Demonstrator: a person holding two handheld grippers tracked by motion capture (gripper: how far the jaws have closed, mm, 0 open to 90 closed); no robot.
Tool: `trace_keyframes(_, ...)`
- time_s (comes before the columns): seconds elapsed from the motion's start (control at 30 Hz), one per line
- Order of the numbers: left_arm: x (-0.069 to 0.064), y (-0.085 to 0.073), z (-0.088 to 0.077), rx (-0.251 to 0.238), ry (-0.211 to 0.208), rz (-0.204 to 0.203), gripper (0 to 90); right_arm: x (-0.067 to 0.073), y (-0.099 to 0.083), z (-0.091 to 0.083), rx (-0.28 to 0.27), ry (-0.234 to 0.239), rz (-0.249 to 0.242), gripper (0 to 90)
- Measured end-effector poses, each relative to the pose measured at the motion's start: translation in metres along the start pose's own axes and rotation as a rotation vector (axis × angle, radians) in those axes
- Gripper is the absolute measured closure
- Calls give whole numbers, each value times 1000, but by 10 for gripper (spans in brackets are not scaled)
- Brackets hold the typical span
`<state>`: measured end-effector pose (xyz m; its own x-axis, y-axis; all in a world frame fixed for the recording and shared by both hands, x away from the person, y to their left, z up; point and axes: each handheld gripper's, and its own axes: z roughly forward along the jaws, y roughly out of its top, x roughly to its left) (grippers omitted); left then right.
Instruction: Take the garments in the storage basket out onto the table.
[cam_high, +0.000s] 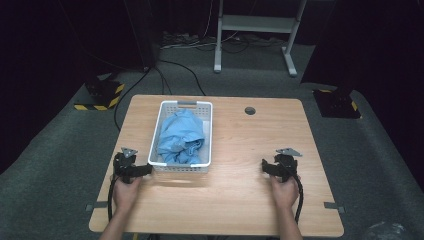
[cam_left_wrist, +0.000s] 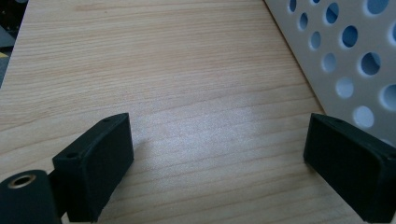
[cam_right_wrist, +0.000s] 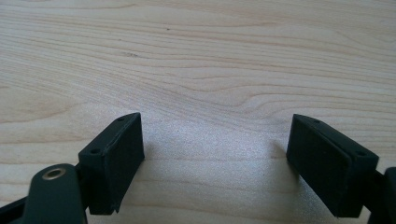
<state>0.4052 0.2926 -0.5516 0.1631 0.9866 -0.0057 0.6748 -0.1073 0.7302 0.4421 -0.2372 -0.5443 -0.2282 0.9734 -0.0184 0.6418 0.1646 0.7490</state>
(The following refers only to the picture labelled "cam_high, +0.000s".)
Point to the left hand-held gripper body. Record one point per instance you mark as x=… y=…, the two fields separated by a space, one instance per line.
x=124 y=165

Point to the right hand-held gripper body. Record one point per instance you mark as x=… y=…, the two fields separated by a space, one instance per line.
x=286 y=165

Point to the white perforated plastic basket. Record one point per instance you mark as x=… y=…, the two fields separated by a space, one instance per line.
x=156 y=150

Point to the light blue cloth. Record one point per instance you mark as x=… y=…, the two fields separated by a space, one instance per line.
x=180 y=136

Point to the person's left hand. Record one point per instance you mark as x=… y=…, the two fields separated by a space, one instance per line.
x=126 y=195

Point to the person's right hand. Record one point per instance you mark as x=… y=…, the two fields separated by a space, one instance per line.
x=284 y=195

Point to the grey tape strip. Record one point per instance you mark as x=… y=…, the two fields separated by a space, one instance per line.
x=333 y=206
x=97 y=205

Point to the black yellow striped stand base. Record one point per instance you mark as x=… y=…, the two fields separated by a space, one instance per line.
x=336 y=105
x=101 y=96

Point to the black stand pole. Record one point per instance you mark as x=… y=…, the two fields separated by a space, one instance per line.
x=143 y=33

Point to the white metal stand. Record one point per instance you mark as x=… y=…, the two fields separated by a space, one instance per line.
x=255 y=24

